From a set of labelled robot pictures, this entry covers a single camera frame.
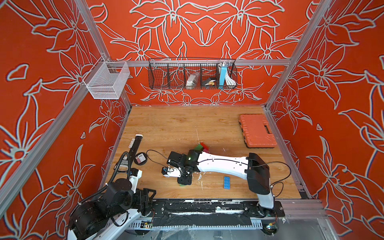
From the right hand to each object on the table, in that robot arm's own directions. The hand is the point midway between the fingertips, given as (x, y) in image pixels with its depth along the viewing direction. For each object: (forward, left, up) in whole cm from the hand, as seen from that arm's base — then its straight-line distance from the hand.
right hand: (178, 180), depth 75 cm
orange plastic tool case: (+34, -50, -4) cm, 61 cm away
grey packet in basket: (+52, -6, +24) cm, 58 cm away
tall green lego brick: (+22, -11, -5) cm, 26 cm away
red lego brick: (+24, -15, -6) cm, 29 cm away
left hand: (-8, +10, +10) cm, 16 cm away
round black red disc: (+14, +25, -5) cm, 29 cm away
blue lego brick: (+1, -26, -6) cm, 27 cm away
